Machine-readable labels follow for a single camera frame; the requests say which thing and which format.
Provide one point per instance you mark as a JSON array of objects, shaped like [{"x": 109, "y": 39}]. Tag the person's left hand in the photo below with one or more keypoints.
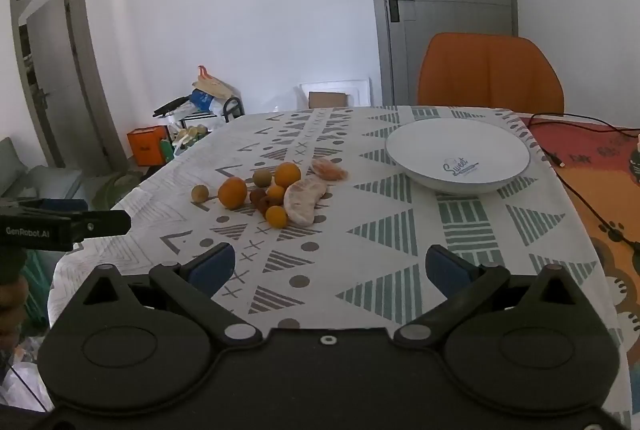
[{"x": 10, "y": 310}]

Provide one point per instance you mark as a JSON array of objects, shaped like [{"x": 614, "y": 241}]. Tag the orange chair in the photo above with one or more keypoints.
[{"x": 490, "y": 75}]

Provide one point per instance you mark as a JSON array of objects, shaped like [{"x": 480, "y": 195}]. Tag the brown cardboard piece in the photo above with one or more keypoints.
[{"x": 327, "y": 100}]

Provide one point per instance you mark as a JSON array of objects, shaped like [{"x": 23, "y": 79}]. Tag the large orange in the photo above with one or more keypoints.
[
  {"x": 232, "y": 193},
  {"x": 288, "y": 174}
]

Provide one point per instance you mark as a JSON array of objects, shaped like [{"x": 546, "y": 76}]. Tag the grey open door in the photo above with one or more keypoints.
[{"x": 60, "y": 85}]

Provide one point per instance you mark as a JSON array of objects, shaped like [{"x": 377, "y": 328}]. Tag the black cart frame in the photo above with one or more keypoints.
[{"x": 234, "y": 108}]

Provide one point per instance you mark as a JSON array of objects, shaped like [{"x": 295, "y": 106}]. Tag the tan brown round fruit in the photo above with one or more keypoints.
[{"x": 200, "y": 193}]

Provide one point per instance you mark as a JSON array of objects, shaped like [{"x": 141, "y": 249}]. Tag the orange cartoon table mat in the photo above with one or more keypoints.
[{"x": 600, "y": 190}]

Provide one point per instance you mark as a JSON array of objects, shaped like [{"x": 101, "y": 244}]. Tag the green cloth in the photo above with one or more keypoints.
[{"x": 117, "y": 190}]

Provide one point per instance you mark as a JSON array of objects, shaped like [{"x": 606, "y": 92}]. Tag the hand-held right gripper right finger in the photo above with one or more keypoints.
[{"x": 446, "y": 269}]

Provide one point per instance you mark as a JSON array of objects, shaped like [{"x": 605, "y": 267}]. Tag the white plate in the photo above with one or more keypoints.
[{"x": 450, "y": 148}]

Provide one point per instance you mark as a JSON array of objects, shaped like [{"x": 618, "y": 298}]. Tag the dark red small fruit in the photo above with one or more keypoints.
[
  {"x": 262, "y": 206},
  {"x": 257, "y": 195}
]

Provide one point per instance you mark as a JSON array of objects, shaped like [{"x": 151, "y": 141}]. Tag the small orange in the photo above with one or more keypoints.
[
  {"x": 275, "y": 192},
  {"x": 276, "y": 216}
]

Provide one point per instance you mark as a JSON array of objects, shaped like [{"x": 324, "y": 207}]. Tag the olive green kiwi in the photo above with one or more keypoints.
[{"x": 262, "y": 177}]

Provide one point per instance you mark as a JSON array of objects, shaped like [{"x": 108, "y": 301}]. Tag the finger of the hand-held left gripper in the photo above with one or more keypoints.
[{"x": 100, "y": 224}]

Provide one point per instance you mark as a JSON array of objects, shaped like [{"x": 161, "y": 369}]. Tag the patterned white tablecloth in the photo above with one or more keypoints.
[{"x": 360, "y": 220}]

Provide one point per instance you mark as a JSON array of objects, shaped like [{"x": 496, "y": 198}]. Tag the blue and white bag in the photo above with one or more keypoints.
[{"x": 202, "y": 100}]

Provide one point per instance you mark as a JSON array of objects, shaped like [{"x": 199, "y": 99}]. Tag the grey sofa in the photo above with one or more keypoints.
[{"x": 35, "y": 170}]

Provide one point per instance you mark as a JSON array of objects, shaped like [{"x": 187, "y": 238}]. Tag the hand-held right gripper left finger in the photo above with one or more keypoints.
[{"x": 214, "y": 267}]

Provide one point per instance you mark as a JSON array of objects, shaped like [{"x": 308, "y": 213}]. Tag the peeled pomelo segment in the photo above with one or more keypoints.
[{"x": 303, "y": 201}]

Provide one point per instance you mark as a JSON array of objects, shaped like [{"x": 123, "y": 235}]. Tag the orange box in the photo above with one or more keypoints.
[{"x": 145, "y": 146}]

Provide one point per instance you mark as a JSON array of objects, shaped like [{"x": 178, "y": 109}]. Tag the peeled tangerine piece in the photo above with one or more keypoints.
[{"x": 328, "y": 170}]

